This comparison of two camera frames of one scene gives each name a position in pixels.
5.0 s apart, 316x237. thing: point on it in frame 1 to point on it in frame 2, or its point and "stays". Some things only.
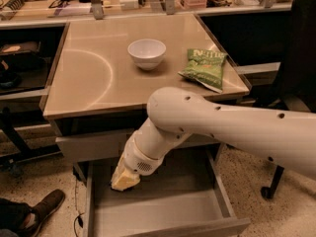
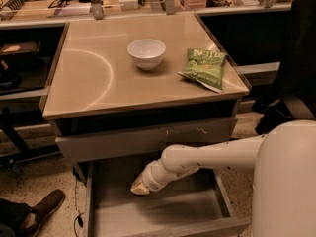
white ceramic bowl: [147, 52] stays
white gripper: [135, 159] to [150, 180]
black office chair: [295, 88] stays
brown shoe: [42, 209] stays
